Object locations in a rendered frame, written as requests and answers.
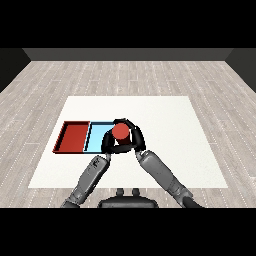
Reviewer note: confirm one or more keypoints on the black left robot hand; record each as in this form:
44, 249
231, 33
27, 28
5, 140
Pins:
107, 141

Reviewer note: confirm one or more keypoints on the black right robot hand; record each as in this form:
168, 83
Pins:
137, 137

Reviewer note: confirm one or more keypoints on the red can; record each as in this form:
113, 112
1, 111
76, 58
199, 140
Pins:
120, 132

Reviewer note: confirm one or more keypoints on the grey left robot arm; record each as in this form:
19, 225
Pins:
89, 176

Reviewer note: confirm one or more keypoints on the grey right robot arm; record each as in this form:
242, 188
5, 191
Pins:
160, 170

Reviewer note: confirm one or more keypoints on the light blue shallow open box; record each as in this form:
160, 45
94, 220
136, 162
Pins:
97, 137

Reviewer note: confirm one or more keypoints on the red shallow open box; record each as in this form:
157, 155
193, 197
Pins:
74, 137

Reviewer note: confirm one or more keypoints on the dark grey robot body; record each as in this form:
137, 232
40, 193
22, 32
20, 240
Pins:
127, 200

